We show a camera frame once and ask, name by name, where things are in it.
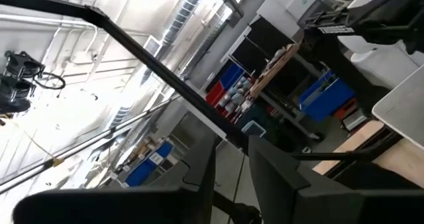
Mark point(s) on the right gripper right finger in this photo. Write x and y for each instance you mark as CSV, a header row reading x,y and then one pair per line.
x,y
314,197

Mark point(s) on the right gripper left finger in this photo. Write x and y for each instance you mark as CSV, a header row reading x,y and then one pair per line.
x,y
132,204

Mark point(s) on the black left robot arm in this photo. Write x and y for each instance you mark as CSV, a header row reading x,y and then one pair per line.
x,y
381,15

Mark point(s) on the blue bins on shelf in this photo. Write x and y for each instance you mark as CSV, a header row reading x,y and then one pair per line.
x,y
145,167

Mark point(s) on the large blue storage bin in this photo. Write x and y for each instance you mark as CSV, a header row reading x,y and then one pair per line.
x,y
326,98

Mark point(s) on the wooden workbench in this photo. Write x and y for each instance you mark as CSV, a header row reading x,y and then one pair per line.
x,y
273,70

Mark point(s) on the silver ceiling rail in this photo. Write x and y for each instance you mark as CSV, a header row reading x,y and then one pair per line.
x,y
83,146

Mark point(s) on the black aluminium table frame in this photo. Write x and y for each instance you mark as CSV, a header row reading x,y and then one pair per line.
x,y
149,63

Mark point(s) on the grey ventilation duct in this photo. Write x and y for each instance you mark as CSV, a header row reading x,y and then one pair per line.
x,y
180,18

